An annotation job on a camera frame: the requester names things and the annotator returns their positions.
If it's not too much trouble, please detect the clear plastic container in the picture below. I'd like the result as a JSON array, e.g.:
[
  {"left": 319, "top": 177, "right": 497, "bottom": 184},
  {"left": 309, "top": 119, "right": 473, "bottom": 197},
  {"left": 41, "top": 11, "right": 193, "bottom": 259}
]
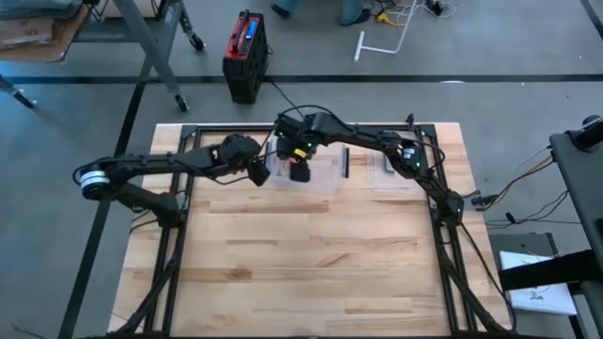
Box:
[{"left": 265, "top": 139, "right": 352, "bottom": 195}]

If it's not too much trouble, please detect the clear lid with black handle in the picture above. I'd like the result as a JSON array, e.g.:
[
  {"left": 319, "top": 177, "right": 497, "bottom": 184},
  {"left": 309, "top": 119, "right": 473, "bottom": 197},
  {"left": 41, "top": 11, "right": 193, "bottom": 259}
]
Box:
[{"left": 367, "top": 149, "right": 424, "bottom": 196}]

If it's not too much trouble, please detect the red and black case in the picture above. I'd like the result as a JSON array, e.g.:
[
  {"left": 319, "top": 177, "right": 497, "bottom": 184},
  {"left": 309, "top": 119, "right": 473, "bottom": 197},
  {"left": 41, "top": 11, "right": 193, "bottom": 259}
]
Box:
[{"left": 221, "top": 8, "right": 270, "bottom": 105}]

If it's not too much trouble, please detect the white T-shaped pipe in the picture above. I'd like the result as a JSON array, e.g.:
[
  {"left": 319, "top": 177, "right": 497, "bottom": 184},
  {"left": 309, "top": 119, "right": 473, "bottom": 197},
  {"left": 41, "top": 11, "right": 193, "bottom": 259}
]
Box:
[{"left": 353, "top": 0, "right": 420, "bottom": 63}]

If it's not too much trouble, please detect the grey metal cart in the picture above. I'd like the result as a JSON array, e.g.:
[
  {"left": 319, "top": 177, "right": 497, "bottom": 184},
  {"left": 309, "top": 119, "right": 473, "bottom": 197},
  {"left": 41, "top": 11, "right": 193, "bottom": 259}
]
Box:
[{"left": 73, "top": 0, "right": 207, "bottom": 114}]

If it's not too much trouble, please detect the person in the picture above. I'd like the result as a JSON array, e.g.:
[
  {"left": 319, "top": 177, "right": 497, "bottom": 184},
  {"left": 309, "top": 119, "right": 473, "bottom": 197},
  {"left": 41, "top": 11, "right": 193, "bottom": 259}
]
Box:
[{"left": 269, "top": 0, "right": 374, "bottom": 27}]

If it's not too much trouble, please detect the grey cart leg with caster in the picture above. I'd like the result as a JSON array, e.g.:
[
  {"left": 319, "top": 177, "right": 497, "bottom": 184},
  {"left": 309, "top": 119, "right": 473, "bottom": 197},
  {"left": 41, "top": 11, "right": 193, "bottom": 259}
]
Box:
[{"left": 0, "top": 74, "right": 38, "bottom": 110}]

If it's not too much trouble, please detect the brown cardboard box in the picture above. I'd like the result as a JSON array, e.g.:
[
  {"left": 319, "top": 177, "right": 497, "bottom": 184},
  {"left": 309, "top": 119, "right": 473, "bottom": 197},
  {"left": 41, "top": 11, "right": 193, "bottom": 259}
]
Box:
[{"left": 0, "top": 5, "right": 91, "bottom": 65}]

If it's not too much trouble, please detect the white paper sheet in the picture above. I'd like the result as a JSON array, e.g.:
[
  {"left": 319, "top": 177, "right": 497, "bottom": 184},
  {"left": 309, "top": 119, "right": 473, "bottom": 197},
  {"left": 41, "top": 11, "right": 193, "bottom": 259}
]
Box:
[{"left": 498, "top": 250, "right": 579, "bottom": 316}]

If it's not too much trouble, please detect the grey foam sheet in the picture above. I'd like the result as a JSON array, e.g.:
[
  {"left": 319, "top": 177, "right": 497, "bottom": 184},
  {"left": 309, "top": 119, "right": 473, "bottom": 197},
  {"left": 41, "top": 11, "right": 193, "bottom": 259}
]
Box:
[{"left": 0, "top": 0, "right": 85, "bottom": 21}]

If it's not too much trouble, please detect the black equipment stand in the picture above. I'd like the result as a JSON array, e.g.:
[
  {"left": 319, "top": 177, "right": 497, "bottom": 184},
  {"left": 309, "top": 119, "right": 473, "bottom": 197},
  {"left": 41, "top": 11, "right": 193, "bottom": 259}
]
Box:
[{"left": 548, "top": 114, "right": 603, "bottom": 339}]

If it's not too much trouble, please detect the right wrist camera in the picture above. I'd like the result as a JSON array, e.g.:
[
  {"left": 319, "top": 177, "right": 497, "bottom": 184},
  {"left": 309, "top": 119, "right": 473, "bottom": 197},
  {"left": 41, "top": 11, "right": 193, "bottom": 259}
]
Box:
[{"left": 273, "top": 114, "right": 306, "bottom": 142}]

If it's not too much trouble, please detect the black case cable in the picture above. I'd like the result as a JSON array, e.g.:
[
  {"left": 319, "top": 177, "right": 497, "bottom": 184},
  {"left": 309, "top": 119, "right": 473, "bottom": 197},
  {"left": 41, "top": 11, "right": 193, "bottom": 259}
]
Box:
[{"left": 266, "top": 77, "right": 296, "bottom": 108}]

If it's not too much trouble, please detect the black aluminium table frame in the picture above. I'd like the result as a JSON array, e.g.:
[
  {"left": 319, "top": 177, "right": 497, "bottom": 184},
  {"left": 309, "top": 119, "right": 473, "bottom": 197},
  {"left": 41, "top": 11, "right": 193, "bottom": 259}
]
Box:
[{"left": 110, "top": 121, "right": 515, "bottom": 339}]

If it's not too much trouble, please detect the floor cable tangle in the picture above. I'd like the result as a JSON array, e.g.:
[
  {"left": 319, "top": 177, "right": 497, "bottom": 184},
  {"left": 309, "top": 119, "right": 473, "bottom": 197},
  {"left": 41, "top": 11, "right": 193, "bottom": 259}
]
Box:
[{"left": 367, "top": 0, "right": 467, "bottom": 24}]

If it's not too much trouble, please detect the black floor cable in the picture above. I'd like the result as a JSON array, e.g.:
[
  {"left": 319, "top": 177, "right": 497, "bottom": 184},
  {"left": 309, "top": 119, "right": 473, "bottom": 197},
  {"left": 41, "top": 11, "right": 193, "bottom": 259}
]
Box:
[{"left": 484, "top": 187, "right": 583, "bottom": 230}]

